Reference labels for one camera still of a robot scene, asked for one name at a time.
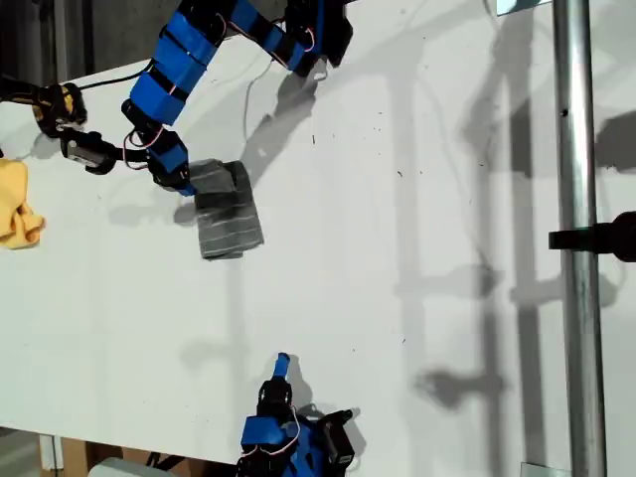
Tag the white table leg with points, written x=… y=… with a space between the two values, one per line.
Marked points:
x=51 y=452

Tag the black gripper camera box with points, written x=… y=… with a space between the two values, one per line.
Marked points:
x=340 y=437
x=89 y=154

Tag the steel post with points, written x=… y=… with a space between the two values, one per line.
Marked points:
x=576 y=149

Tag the black clamp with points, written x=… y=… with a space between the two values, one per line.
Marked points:
x=611 y=236

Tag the white box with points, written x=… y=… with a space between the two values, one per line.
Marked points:
x=119 y=468

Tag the black and yellow tool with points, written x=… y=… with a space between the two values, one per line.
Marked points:
x=49 y=102

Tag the brown cardboard box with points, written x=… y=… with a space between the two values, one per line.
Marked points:
x=74 y=454

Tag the grey striped towel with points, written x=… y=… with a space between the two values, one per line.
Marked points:
x=228 y=228

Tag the yellow cloth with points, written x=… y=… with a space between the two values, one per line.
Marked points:
x=12 y=199

